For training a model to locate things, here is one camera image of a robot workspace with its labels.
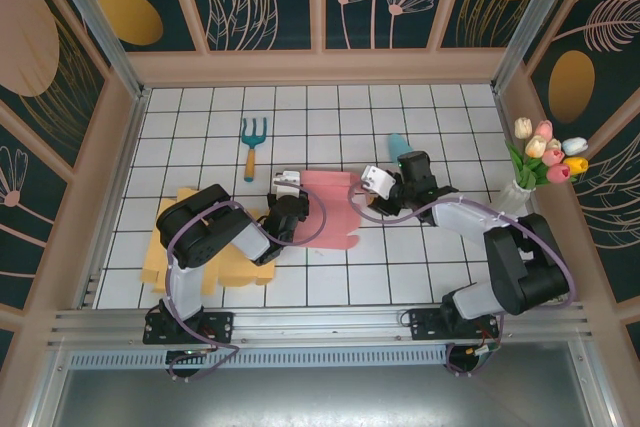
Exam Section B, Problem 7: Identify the pink paper box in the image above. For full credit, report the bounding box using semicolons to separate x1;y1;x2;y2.
293;169;375;252

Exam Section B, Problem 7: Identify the yellow paper box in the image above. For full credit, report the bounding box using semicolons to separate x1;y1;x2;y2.
139;186;277;298

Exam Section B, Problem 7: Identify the light teal garden trowel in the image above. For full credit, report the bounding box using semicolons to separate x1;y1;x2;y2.
388;132;415;162

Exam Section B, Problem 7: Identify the white ribbed vase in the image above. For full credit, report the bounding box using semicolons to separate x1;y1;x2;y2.
497;179;535;214

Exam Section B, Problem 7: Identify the artificial tulip bouquet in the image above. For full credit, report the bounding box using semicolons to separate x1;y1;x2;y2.
504;116;590;192

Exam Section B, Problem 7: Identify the teal garden fork wooden handle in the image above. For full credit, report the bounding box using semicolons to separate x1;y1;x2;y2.
238;116;269;183

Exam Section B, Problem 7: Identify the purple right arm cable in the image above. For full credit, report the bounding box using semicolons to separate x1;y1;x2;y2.
348;181;581;378

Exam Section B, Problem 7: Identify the aluminium mounting rail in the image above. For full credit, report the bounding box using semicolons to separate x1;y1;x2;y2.
47;302;594;349

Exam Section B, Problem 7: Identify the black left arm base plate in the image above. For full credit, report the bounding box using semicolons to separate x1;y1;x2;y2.
143;310;236;347

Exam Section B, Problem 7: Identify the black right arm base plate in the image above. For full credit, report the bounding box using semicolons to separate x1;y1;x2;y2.
408;307;503;343

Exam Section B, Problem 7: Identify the slotted grey cable duct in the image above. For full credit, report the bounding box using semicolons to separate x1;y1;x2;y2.
66;349;451;372

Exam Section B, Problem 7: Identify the aluminium right corner post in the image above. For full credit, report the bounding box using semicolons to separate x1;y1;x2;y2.
490;0;587;96

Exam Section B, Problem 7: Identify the aluminium corner post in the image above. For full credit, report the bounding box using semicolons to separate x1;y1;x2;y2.
39;0;152;101
490;0;587;96

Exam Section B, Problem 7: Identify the aluminium left corner post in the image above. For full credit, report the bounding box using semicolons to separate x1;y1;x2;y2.
39;0;152;101

